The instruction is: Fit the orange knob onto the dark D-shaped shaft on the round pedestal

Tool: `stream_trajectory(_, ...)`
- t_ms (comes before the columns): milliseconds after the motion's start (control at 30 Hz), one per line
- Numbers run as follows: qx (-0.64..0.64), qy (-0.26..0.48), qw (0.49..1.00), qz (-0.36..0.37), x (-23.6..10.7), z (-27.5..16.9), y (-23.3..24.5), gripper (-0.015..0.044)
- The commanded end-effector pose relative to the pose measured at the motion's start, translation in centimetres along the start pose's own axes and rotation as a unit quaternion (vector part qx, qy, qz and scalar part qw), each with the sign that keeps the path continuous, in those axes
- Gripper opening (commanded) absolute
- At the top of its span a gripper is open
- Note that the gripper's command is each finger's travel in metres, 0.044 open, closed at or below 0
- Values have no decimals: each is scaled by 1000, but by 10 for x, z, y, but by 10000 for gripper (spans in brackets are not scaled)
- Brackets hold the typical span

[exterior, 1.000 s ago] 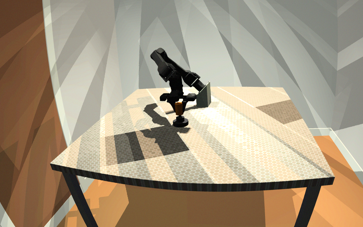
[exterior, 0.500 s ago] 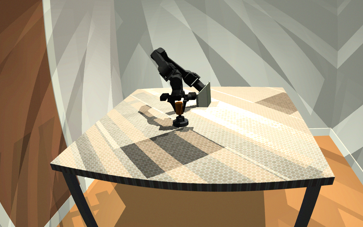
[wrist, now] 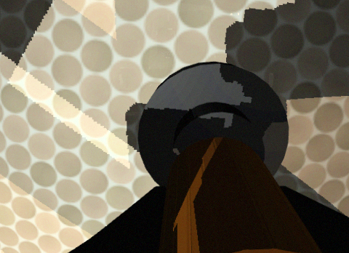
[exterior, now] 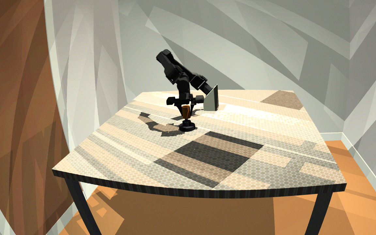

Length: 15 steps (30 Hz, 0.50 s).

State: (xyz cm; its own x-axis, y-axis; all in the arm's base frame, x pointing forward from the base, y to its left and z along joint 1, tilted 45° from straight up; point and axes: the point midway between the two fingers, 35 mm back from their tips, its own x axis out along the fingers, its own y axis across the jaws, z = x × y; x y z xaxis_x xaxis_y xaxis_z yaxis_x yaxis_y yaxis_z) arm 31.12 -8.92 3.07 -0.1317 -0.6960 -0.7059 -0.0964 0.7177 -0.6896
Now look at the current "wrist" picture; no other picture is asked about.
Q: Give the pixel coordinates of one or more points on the orange cylindrical knob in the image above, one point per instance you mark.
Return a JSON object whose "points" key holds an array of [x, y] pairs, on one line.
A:
{"points": [[221, 198]]}

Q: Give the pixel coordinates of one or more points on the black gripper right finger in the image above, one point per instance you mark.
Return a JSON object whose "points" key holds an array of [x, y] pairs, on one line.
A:
{"points": [[329, 228]]}

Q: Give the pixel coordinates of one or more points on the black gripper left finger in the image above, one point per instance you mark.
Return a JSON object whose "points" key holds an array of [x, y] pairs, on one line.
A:
{"points": [[137, 230]]}

